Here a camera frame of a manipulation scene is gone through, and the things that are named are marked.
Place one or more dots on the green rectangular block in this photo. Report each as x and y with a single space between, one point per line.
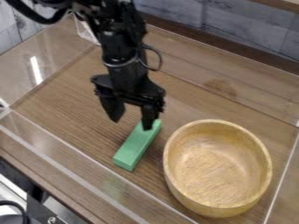
135 146

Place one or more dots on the clear acrylic enclosure wall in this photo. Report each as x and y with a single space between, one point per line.
59 140

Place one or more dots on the wooden bowl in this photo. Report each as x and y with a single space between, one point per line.
218 167

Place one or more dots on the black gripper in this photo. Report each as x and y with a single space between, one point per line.
125 85

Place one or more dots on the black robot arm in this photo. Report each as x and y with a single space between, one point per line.
117 27

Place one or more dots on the clear acrylic corner bracket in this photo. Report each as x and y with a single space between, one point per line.
83 29

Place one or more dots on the black metal frame bracket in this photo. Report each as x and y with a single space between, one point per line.
23 199

